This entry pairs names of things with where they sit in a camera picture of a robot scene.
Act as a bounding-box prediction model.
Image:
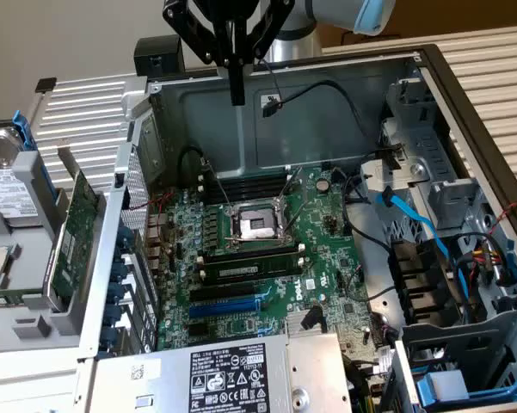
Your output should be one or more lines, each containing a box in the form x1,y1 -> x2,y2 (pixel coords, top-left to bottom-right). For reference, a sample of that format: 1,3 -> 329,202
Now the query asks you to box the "grey plastic parts rack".
0,124 -> 108,354

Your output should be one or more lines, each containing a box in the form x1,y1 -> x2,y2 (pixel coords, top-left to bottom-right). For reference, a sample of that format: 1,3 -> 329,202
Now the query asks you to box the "blue disk caddy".
415,369 -> 517,408
10,109 -> 57,207

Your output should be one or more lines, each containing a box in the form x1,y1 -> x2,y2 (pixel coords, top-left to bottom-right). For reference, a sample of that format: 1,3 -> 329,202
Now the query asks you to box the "coloured power wire bundle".
453,231 -> 517,311

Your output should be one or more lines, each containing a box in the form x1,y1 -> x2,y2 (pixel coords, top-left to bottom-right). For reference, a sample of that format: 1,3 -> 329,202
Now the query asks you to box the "metal socket cover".
277,165 -> 306,236

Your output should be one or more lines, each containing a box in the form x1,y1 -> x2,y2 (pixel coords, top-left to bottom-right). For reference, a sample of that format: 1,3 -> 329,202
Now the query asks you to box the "grey metal PC case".
77,42 -> 517,413

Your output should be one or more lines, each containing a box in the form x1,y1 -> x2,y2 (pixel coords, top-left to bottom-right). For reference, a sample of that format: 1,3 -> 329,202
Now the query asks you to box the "grey power supply unit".
89,330 -> 354,413

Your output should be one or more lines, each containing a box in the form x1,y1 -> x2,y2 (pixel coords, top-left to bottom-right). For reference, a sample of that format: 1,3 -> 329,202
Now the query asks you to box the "thin metal locking lever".
201,158 -> 236,214

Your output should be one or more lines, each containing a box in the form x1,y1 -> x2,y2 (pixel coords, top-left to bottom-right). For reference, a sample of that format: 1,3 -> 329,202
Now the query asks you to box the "green motherboard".
145,165 -> 397,375

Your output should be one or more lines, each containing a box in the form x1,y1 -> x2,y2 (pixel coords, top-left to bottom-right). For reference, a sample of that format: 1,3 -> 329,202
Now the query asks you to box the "black looped cable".
178,145 -> 207,188

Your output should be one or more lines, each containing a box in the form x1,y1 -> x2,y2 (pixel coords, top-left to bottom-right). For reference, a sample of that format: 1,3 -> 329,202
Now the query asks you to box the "blue flat disk wire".
376,187 -> 472,302

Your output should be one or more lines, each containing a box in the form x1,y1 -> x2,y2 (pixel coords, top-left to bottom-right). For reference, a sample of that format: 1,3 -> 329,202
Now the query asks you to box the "red black twisted wire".
122,188 -> 175,212
485,193 -> 517,236

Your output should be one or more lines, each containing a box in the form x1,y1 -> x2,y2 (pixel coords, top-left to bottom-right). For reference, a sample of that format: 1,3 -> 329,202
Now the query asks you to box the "green RAM stick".
0,284 -> 48,307

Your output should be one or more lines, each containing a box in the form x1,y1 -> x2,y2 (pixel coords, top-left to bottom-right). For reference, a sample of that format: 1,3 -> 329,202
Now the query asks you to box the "silver hard disk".
0,128 -> 42,227

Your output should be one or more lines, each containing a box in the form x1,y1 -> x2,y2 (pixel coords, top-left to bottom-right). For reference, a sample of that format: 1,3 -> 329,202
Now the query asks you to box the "silver finned heatsink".
286,309 -> 328,335

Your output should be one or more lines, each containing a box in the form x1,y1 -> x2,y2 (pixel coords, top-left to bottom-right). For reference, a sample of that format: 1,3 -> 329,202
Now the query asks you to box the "black box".
135,34 -> 186,78

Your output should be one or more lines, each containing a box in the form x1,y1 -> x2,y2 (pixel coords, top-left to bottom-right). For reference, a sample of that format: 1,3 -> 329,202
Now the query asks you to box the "blue expansion slot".
188,296 -> 262,319

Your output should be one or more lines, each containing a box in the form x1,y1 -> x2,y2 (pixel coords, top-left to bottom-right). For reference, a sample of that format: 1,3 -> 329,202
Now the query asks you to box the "black labelled RAM stick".
204,256 -> 303,286

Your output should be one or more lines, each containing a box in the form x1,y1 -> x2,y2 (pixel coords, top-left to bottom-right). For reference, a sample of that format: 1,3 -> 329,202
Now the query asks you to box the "black disk wire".
257,58 -> 408,158

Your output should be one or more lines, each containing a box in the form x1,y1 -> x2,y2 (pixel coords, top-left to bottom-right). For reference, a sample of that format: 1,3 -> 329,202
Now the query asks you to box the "green graphics card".
46,145 -> 102,313

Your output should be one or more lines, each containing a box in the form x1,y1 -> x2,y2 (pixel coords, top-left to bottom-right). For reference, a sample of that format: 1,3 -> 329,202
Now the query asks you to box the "black-capped metal post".
25,77 -> 57,130

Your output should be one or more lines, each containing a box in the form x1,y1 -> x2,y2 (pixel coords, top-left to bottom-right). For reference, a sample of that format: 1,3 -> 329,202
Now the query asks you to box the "long black expansion slot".
188,281 -> 257,305

